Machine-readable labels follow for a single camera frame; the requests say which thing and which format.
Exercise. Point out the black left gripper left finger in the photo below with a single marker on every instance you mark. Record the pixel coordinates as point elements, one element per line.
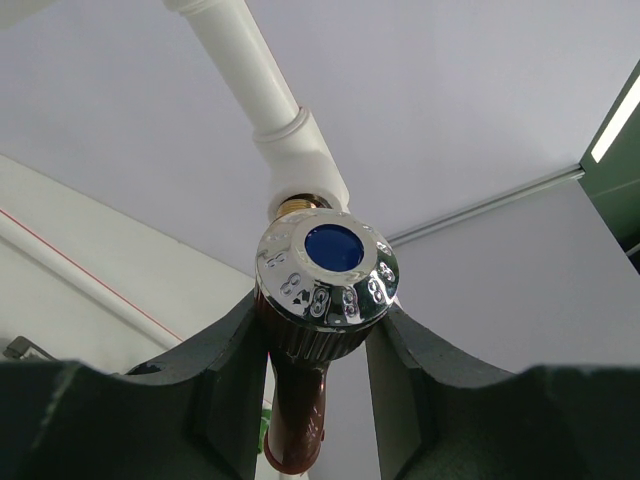
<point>193,412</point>

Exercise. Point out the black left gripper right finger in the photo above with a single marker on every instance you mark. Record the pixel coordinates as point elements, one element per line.
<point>441,413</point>

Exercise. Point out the white PVC pipe frame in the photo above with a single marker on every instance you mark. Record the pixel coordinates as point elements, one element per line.
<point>142,144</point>

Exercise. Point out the grey metal long-spout faucet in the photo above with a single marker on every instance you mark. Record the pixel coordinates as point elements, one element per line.
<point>23,349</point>

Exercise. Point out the aluminium enclosure frame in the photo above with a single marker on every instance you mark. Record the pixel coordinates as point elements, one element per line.
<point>608,172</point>

